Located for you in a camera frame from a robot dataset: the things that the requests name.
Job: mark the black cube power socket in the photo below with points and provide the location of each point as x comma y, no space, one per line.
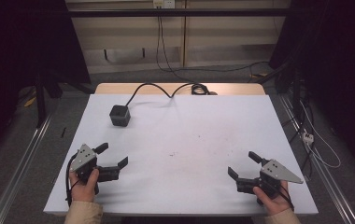
120,115

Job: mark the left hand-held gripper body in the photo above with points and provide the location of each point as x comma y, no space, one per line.
84,157

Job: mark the aluminium floor rail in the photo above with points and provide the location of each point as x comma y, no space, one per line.
328,177
20,169

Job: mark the black curtain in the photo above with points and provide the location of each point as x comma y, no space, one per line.
17,46
337,62

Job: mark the black horizontal metal bar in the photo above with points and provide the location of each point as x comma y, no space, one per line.
178,12

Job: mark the person's right hand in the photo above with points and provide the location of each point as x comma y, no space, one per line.
276,203

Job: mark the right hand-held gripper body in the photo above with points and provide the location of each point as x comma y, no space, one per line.
276,171

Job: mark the white table cover sheet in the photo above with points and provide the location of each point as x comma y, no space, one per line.
181,130

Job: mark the black metal stand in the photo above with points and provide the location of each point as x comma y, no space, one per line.
40,99

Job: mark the white wall socket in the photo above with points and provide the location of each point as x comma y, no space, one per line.
163,3

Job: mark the black wall bracket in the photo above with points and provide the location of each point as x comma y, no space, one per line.
105,54

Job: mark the person's left hand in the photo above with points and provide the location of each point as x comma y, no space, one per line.
83,191

